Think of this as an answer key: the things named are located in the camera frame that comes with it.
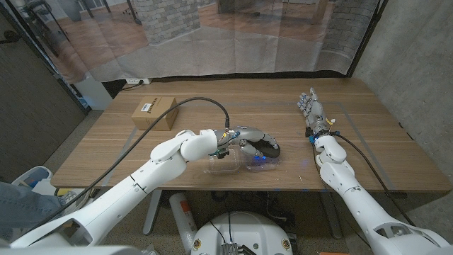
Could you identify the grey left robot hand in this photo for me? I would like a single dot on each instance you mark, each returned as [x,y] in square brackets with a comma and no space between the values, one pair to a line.
[244,136]

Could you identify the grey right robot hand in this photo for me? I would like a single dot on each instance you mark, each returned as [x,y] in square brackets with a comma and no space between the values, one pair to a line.
[315,113]

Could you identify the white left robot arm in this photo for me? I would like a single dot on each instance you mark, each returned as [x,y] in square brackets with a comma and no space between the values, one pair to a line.
[141,184]

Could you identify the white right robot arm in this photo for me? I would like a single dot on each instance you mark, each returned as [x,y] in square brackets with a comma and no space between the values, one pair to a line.
[361,202]

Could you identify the clear plastic clamshell container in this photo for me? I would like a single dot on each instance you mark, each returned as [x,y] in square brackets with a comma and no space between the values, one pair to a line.
[230,164]

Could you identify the cardboard packing box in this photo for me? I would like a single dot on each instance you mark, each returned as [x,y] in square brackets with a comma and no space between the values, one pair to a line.
[155,111]

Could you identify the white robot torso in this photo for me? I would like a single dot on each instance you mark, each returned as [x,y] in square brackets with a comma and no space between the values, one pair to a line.
[244,230]

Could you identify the printed room backdrop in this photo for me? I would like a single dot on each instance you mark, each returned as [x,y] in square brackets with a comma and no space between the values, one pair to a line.
[212,46]

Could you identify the white roll with orange label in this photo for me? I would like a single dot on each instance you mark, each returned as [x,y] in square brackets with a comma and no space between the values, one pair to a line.
[184,219]

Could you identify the grey table leg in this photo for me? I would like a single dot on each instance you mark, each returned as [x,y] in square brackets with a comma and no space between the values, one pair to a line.
[331,216]

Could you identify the white power strip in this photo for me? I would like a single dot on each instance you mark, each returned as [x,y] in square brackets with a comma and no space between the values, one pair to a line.
[136,81]

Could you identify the white table leg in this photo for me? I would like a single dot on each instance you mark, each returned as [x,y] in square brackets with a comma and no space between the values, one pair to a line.
[152,216]

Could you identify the white shoe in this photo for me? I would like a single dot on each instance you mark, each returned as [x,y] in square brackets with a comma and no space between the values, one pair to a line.
[72,200]

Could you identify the white bin with blue contents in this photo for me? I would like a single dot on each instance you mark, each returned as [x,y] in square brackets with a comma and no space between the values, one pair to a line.
[33,175]

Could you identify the person leg in jeans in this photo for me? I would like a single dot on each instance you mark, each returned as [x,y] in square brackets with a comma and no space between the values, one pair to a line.
[24,212]

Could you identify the black backdrop frame pole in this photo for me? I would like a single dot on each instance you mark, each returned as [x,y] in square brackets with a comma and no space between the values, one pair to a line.
[368,37]

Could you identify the grey perforated wall panel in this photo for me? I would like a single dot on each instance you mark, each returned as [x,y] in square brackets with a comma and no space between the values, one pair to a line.
[32,117]

